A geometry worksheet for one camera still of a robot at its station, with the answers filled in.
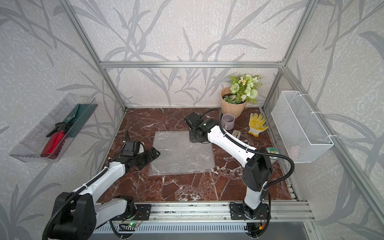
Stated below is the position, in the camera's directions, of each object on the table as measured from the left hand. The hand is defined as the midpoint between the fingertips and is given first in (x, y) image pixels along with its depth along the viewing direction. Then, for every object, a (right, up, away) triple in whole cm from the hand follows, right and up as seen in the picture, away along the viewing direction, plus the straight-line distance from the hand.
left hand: (156, 156), depth 87 cm
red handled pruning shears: (-32, +14, -27) cm, 44 cm away
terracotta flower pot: (+52, +29, +17) cm, 62 cm away
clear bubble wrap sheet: (+12, -1, +7) cm, 14 cm away
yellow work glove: (+68, +18, +23) cm, 74 cm away
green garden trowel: (-32, +23, -16) cm, 42 cm away
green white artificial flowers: (+55, +42, +9) cm, 69 cm away
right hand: (+23, +12, -4) cm, 26 cm away
